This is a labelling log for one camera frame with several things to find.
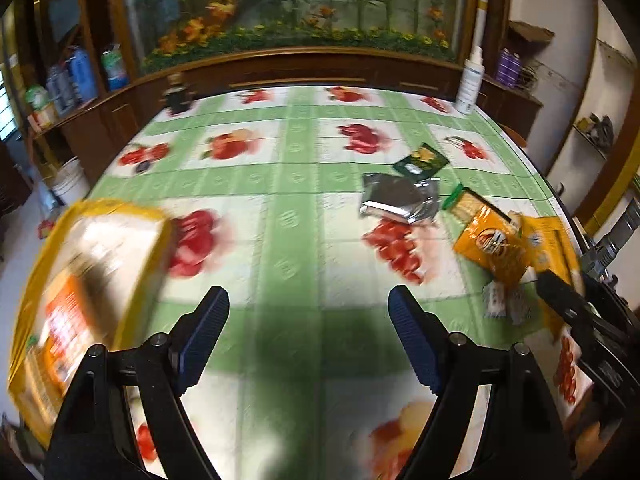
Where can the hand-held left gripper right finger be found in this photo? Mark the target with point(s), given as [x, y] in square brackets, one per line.
[415, 345]

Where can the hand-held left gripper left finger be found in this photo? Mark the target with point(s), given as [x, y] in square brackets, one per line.
[205, 340]

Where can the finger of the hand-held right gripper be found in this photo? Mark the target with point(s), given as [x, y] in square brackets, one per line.
[565, 296]

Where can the yellow biscuit packet black stripe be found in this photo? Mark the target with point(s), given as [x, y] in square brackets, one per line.
[550, 250]

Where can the small orange packet round logo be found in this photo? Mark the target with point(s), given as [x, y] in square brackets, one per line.
[492, 247]

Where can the yellow cardboard box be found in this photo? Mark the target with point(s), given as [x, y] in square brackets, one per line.
[150, 230]

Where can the white black candy packet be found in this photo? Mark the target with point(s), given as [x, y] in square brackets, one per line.
[97, 270]

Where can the clear cracker packet green ends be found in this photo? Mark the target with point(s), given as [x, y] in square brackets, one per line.
[465, 205]

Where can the orange cracker packet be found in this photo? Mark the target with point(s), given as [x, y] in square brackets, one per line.
[62, 330]

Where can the silver foil snack packet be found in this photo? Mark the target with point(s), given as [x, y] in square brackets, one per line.
[395, 200]

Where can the dark green snack packet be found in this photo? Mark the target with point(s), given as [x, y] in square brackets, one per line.
[420, 160]

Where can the person's right forearm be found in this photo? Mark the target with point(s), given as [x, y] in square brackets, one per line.
[592, 432]

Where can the silver flashlight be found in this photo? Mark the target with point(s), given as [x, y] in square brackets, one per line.
[612, 242]

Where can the green fruit-print tablecloth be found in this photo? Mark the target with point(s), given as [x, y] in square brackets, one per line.
[300, 210]

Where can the white plastic bucket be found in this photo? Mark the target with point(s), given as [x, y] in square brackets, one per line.
[72, 180]

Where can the white spray bottle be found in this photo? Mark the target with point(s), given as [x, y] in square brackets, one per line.
[470, 82]

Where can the small dark jar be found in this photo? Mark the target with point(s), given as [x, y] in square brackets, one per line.
[176, 96]

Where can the wooden partition cabinet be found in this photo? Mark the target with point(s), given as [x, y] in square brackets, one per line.
[300, 67]

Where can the green and white bag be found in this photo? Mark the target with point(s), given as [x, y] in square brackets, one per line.
[37, 102]

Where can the blue thermos flask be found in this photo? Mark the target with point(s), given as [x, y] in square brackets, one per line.
[82, 75]

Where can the white and yellow scroll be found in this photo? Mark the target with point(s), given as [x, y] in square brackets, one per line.
[481, 5]

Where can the artificial flower glass display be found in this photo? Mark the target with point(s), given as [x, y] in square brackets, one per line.
[300, 0]

